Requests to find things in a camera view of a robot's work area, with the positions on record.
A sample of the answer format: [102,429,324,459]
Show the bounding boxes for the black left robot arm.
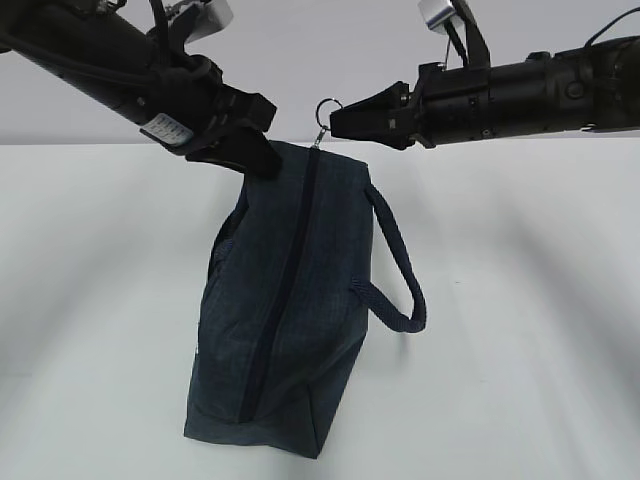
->
[1,1,282,179]

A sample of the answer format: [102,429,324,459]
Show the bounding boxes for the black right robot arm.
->
[330,36,639,150]

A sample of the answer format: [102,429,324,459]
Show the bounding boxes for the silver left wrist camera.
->
[94,0,235,56]

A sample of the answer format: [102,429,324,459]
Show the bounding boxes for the metal zipper key ring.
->
[312,96,345,151]

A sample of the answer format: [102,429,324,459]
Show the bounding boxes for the dark blue cable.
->
[582,7,640,51]

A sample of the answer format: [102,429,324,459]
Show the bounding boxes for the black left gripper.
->
[139,55,282,179]

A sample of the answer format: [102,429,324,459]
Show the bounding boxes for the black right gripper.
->
[330,62,493,150]

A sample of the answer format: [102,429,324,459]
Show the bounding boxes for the dark blue lunch bag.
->
[183,141,427,458]

